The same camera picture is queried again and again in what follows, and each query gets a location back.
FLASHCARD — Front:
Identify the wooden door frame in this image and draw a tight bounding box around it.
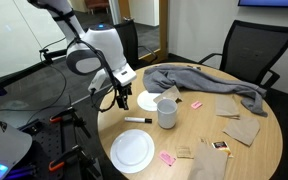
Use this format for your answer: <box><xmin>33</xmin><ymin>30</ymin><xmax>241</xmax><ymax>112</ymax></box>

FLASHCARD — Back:
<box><xmin>118</xmin><ymin>0</ymin><xmax>170</xmax><ymax>64</ymax></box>

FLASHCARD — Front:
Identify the black perforated mounting platform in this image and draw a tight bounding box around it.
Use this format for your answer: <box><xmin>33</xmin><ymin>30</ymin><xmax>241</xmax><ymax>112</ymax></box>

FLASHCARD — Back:
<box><xmin>17</xmin><ymin>116</ymin><xmax>102</xmax><ymax>180</ymax></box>

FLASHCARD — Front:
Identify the thin black floor cable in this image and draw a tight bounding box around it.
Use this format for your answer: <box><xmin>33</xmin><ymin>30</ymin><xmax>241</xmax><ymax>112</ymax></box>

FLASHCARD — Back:
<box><xmin>0</xmin><ymin>39</ymin><xmax>68</xmax><ymax>124</ymax></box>

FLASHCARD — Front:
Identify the orange handled black clamp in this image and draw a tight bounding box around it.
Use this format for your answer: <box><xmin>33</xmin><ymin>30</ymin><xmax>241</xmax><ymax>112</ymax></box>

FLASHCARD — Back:
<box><xmin>48</xmin><ymin>106</ymin><xmax>92</xmax><ymax>139</ymax></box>
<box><xmin>48</xmin><ymin>144</ymin><xmax>102</xmax><ymax>180</ymax></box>

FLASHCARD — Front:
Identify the pink sweetener packet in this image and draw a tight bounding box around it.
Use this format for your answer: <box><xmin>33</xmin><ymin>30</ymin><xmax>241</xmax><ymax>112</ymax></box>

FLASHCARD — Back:
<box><xmin>190</xmin><ymin>100</ymin><xmax>204</xmax><ymax>110</ymax></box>
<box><xmin>158</xmin><ymin>150</ymin><xmax>177</xmax><ymax>167</ymax></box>

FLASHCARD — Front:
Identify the tan paper packet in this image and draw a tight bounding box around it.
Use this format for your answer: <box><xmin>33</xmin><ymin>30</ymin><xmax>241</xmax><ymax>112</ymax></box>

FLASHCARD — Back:
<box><xmin>175</xmin><ymin>145</ymin><xmax>194</xmax><ymax>160</ymax></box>

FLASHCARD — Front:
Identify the white ceramic mug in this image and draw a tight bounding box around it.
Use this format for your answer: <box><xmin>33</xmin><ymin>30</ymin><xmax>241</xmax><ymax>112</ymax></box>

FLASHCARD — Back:
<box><xmin>156</xmin><ymin>98</ymin><xmax>178</xmax><ymax>130</ymax></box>

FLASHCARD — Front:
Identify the red black condiment packet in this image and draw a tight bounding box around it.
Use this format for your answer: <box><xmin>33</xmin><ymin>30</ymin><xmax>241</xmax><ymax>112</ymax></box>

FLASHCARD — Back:
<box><xmin>211</xmin><ymin>140</ymin><xmax>233</xmax><ymax>158</ymax></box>

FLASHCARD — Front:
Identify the red brown couch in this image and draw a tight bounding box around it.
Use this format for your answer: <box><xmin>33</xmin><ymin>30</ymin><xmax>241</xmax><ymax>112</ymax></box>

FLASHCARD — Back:
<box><xmin>83</xmin><ymin>0</ymin><xmax>111</xmax><ymax>14</ymax></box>

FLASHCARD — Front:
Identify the large white plate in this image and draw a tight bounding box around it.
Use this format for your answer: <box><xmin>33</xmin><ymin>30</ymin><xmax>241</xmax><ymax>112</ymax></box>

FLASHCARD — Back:
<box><xmin>109</xmin><ymin>128</ymin><xmax>156</xmax><ymax>174</ymax></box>

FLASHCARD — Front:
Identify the wall mounted television screen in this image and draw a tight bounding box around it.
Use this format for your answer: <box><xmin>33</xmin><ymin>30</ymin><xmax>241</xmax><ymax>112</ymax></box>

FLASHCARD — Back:
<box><xmin>237</xmin><ymin>0</ymin><xmax>288</xmax><ymax>8</ymax></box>

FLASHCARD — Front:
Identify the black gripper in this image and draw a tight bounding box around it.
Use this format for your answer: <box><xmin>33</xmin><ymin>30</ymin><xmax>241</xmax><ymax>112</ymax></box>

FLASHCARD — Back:
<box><xmin>115</xmin><ymin>83</ymin><xmax>133</xmax><ymax>111</ymax></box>

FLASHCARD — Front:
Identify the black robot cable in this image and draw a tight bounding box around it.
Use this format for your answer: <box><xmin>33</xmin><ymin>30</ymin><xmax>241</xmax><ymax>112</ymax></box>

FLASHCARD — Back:
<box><xmin>33</xmin><ymin>0</ymin><xmax>123</xmax><ymax>114</ymax></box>

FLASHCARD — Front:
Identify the small white plate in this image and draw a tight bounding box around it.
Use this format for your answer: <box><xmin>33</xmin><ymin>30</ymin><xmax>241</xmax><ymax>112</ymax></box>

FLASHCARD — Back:
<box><xmin>136</xmin><ymin>89</ymin><xmax>162</xmax><ymax>112</ymax></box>

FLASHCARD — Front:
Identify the white device with blue light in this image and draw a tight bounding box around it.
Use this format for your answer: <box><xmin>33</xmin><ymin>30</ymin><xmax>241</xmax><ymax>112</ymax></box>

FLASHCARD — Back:
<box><xmin>0</xmin><ymin>104</ymin><xmax>33</xmax><ymax>180</ymax></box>

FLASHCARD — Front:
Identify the grey sweater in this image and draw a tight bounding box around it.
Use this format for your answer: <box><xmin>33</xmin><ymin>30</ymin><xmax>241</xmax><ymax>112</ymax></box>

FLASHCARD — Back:
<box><xmin>142</xmin><ymin>64</ymin><xmax>269</xmax><ymax>118</ymax></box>

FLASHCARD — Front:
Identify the crumpled brown paper napkin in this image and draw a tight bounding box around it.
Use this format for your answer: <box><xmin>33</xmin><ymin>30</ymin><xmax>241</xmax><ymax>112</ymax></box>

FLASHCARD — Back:
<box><xmin>152</xmin><ymin>85</ymin><xmax>184</xmax><ymax>105</ymax></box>

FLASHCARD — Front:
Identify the black mesh office chair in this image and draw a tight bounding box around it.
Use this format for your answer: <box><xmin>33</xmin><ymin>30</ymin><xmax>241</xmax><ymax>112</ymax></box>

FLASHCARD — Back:
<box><xmin>113</xmin><ymin>19</ymin><xmax>158</xmax><ymax>69</ymax></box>
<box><xmin>198</xmin><ymin>19</ymin><xmax>288</xmax><ymax>91</ymax></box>

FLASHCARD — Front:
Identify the white marker with black cap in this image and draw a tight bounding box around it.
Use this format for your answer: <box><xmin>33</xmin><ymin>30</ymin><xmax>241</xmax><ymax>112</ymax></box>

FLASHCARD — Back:
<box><xmin>123</xmin><ymin>116</ymin><xmax>153</xmax><ymax>125</ymax></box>

